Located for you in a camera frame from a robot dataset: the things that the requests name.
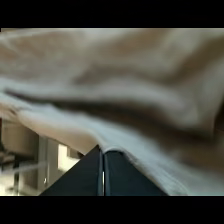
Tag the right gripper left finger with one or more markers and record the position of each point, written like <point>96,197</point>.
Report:
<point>83,176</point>

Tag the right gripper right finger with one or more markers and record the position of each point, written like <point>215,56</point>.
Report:
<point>128,180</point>

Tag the beige garment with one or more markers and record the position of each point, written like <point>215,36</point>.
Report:
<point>133,86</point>

